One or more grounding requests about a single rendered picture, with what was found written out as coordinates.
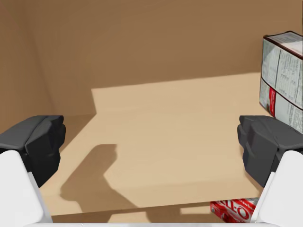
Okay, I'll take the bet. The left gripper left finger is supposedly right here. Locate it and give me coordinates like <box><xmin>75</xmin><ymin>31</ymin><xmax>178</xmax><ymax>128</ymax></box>
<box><xmin>0</xmin><ymin>115</ymin><xmax>67</xmax><ymax>224</ymax></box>

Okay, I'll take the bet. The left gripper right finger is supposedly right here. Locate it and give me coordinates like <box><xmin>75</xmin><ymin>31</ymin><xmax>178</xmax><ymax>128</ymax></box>
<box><xmin>237</xmin><ymin>115</ymin><xmax>303</xmax><ymax>224</ymax></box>

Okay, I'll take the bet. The pale wooden shelf unit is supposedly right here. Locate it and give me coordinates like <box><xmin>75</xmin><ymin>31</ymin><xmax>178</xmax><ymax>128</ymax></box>
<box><xmin>0</xmin><ymin>0</ymin><xmax>303</xmax><ymax>224</ymax></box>

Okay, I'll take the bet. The red and white carton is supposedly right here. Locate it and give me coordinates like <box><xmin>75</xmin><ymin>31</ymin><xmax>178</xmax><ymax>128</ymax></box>
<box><xmin>258</xmin><ymin>30</ymin><xmax>303</xmax><ymax>134</ymax></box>

